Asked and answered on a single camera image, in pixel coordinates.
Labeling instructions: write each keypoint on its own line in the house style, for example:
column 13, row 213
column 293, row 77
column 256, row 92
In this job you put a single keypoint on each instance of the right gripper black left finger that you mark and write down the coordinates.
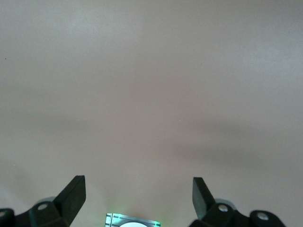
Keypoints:
column 64, row 205

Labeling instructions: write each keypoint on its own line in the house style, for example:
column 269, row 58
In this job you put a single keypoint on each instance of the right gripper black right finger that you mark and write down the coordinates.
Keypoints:
column 208, row 208

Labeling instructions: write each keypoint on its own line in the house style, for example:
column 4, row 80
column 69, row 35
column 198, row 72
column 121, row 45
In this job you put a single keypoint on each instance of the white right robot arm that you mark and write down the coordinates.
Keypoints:
column 136, row 225

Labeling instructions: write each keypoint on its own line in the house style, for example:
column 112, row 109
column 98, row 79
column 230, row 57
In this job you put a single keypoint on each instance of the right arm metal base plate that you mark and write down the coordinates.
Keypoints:
column 113, row 218

